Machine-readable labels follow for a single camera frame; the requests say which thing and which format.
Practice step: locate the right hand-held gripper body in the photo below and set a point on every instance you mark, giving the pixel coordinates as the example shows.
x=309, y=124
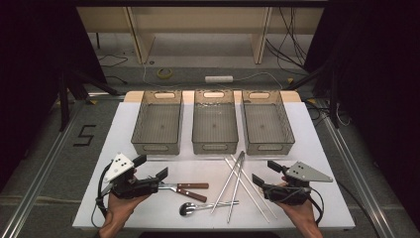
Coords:
x=303, y=173

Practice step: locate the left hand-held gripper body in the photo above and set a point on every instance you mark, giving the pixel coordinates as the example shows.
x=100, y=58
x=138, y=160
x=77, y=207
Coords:
x=119, y=167

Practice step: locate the silver metal chopstick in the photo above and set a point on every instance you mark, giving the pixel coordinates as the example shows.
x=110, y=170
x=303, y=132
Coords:
x=267, y=205
x=228, y=181
x=252, y=198
x=235, y=188

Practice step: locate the translucent grey plastic bin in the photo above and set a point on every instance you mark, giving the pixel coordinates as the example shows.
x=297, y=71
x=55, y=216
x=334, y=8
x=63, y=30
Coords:
x=267, y=125
x=158, y=122
x=214, y=127

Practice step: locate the silver metal spoon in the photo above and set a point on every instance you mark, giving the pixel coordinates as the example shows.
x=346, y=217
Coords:
x=187, y=209

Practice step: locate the person's left hand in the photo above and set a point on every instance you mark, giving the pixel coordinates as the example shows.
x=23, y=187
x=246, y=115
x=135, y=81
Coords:
x=119, y=206

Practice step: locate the person's right hand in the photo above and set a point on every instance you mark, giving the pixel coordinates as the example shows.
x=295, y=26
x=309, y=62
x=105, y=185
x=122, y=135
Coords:
x=302, y=214

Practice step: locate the black metal stand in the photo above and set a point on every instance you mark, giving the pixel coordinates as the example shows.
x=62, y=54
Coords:
x=63, y=99
x=334, y=105

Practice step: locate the yellow tape roll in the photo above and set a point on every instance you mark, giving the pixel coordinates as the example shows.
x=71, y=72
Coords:
x=158, y=73

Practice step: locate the white power strip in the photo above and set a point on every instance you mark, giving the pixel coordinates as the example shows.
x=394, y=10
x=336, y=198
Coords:
x=218, y=79

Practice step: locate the dark curtain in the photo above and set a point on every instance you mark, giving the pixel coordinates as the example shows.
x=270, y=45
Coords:
x=379, y=82
x=29, y=66

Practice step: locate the beige wooden desk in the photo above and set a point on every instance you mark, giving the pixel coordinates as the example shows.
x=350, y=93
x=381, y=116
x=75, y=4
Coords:
x=198, y=20

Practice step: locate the aluminium floor rail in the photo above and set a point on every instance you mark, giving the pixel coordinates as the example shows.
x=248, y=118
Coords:
x=39, y=175
x=356, y=175

